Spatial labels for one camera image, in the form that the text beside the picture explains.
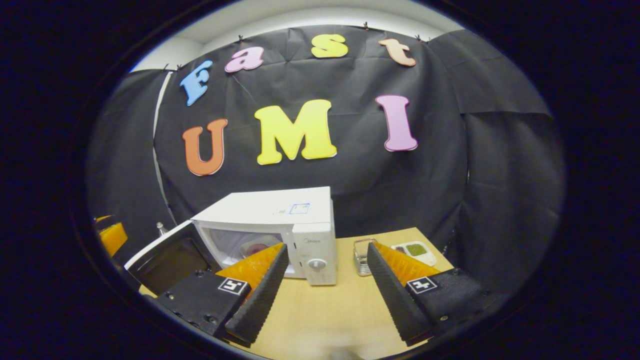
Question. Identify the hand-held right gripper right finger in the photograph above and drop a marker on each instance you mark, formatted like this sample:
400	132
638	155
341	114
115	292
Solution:
395	295

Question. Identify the white square plate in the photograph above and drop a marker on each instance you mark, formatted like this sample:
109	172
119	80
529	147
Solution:
245	245

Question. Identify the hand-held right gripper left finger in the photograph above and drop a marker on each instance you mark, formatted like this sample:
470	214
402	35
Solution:
262	295

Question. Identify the white divided dish of beans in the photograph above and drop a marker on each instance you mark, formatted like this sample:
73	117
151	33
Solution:
415	250

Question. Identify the black backdrop cloth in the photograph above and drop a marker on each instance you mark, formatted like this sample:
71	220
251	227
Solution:
400	190

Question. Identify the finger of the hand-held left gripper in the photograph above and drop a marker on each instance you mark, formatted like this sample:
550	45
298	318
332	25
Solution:
114	239
102	219

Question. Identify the green label drink bottle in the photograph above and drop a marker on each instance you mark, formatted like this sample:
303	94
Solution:
161	229

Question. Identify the white microwave oven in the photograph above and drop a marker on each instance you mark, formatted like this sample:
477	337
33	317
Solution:
260	207

